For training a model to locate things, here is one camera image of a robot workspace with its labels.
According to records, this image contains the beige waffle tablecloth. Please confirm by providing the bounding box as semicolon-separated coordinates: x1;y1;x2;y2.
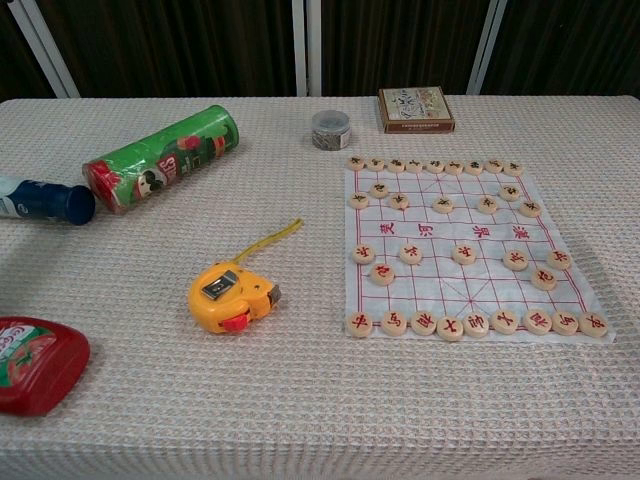
0;94;640;480

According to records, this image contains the green Pringles can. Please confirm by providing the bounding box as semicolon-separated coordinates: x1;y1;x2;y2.
82;104;241;215

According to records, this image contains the brown chess set box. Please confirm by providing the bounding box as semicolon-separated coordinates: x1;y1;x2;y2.
377;86;456;135

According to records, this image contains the Chinese chess board mat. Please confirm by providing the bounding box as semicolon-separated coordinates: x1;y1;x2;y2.
342;158;617;344

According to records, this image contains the yellow tape measure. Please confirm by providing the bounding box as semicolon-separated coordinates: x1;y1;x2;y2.
187;218;305;335

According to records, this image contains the white frame post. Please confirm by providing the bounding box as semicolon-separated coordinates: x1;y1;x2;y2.
291;0;308;97
5;0;82;99
464;0;510;97
306;0;323;97

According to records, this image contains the red ketchup bottle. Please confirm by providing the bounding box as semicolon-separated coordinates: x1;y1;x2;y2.
0;316;92;418

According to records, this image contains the white bottle with blue cap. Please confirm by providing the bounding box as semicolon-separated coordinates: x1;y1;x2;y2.
0;174;97;226

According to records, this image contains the small grey round tin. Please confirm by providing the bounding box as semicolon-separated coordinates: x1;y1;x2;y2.
311;110;351;151

